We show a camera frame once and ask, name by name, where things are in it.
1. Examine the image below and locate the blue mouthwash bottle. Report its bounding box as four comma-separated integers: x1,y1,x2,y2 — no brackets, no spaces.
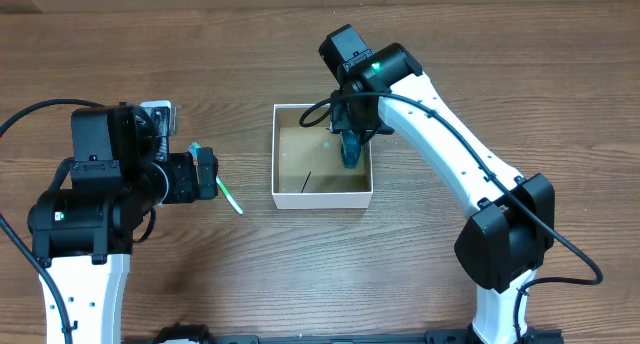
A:
341,130,361,169

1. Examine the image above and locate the green white toothbrush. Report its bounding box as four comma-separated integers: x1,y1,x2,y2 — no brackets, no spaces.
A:
189,142,244,215

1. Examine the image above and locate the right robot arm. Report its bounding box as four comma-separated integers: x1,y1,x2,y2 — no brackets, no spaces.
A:
319,25,564,343

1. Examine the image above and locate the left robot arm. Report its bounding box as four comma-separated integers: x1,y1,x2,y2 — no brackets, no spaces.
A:
28,100,218,343

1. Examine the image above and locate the white cardboard box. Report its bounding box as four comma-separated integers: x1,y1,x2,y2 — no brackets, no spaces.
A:
271,104,373,209

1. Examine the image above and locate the black stick in box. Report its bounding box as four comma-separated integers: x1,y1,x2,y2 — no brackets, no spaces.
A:
300,170,312,193

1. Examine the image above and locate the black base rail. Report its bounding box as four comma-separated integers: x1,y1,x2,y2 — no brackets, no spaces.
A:
123,323,481,344

